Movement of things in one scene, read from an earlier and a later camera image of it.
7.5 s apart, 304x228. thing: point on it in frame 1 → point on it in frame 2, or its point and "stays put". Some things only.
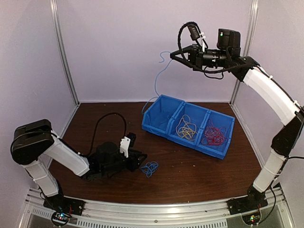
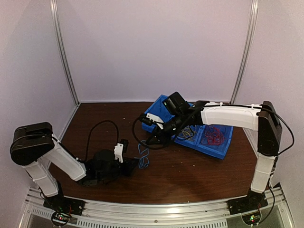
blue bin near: x=219 y=120 stays put
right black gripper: x=198 y=56 → x=163 y=139
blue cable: x=149 y=168 → x=144 y=150
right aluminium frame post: x=248 y=48 stays put
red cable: x=213 y=136 stays put
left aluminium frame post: x=54 y=9 stays put
